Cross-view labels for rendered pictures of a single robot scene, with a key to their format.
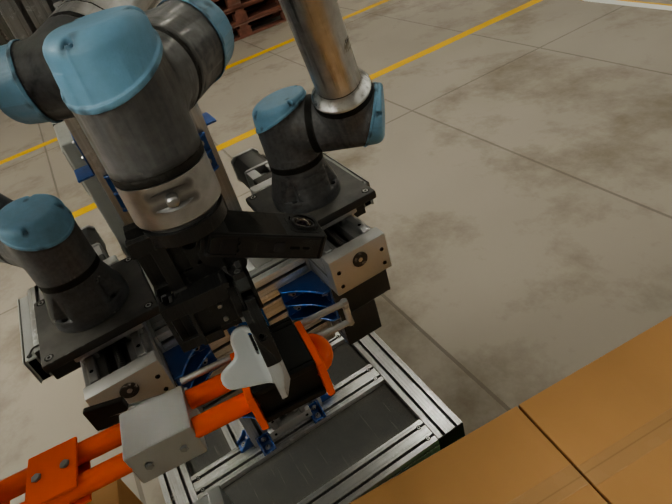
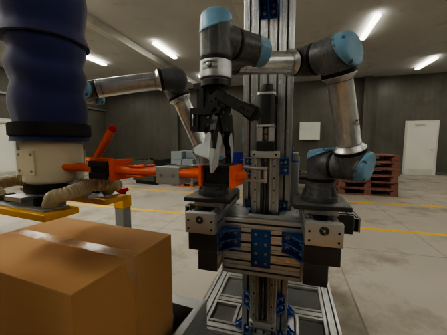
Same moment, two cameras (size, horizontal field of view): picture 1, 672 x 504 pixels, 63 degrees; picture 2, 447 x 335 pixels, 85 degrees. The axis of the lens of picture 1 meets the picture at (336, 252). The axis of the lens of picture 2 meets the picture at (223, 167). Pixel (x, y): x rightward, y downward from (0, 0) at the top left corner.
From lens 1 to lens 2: 0.43 m
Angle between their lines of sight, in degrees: 44
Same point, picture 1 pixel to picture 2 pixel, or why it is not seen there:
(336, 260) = (310, 223)
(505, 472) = not seen: outside the picture
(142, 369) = (207, 214)
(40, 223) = not seen: hidden behind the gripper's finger
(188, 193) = (214, 65)
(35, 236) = not seen: hidden behind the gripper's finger
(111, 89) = (207, 22)
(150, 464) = (161, 174)
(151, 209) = (202, 67)
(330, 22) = (347, 107)
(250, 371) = (204, 149)
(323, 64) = (340, 127)
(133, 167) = (203, 50)
